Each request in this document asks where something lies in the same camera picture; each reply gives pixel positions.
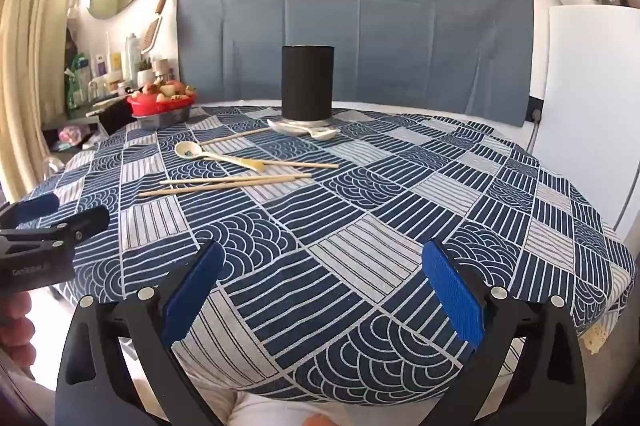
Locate wooden hanging brush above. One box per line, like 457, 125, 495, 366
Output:
141, 0, 174, 55

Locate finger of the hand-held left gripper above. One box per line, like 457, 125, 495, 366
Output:
27, 205, 111, 243
0, 193, 60, 230

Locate person's left hand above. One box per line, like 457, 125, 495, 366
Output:
0, 292, 34, 359

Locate red plastic fruit basket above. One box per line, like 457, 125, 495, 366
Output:
126, 90, 199, 116

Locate dark side cabinet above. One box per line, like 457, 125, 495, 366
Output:
42, 98, 135, 143

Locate beige curtain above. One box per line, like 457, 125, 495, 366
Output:
0, 0, 109, 203

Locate grey power cable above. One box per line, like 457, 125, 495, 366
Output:
612, 163, 640, 233

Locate wooden chopstick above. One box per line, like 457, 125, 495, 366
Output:
244, 159, 340, 169
159, 174, 312, 185
138, 179, 297, 197
199, 129, 272, 145

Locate grey tray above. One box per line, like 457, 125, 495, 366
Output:
132, 106, 192, 130

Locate grey-blue backdrop cloth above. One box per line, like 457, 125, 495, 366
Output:
177, 0, 535, 127

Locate white ceramic spoon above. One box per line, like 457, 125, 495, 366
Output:
266, 119, 342, 141

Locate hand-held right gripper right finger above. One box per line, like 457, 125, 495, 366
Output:
421, 239, 589, 426

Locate cream cartoon print spoon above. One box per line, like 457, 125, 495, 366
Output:
174, 141, 266, 173

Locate group of toiletry bottles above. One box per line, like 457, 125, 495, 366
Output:
64, 31, 177, 108

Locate white refrigerator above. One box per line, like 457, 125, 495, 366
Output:
529, 4, 640, 253

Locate person's white trousers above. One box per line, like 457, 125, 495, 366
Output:
189, 380, 362, 426

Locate black cylindrical utensil holder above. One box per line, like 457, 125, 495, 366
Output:
280, 45, 335, 126

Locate blue white patterned tablecloth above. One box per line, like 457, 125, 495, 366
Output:
22, 105, 637, 404

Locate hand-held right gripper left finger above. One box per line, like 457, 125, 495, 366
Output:
55, 239, 227, 426

